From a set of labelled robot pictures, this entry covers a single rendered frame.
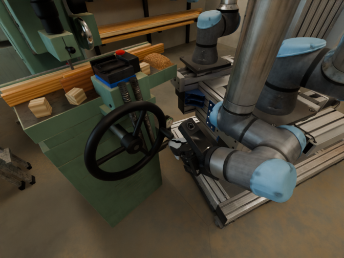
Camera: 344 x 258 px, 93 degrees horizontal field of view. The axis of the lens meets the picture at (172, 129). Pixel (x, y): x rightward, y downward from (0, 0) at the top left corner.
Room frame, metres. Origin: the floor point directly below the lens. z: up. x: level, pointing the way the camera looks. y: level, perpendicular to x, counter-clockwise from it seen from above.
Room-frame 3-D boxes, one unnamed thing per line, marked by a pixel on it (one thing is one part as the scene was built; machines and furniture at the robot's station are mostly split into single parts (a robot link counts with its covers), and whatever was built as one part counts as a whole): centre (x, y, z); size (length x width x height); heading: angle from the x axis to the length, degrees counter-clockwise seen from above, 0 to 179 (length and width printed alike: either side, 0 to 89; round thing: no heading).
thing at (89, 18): (0.84, 0.37, 1.02); 0.09 x 0.07 x 0.12; 133
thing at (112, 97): (0.51, 0.17, 0.91); 0.15 x 0.14 x 0.09; 133
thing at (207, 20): (0.99, -0.21, 0.98); 0.13 x 0.12 x 0.14; 127
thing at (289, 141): (0.25, -0.23, 0.91); 0.11 x 0.11 x 0.08; 39
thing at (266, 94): (0.53, -0.40, 0.87); 0.15 x 0.15 x 0.10
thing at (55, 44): (0.61, 0.37, 1.03); 0.14 x 0.07 x 0.09; 43
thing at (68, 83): (0.57, 0.26, 0.93); 0.24 x 0.01 x 0.06; 133
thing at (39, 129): (0.58, 0.23, 0.87); 0.61 x 0.30 x 0.06; 133
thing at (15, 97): (0.67, 0.28, 0.92); 0.67 x 0.02 x 0.04; 133
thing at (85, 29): (0.78, 0.36, 1.02); 0.12 x 0.03 x 0.12; 43
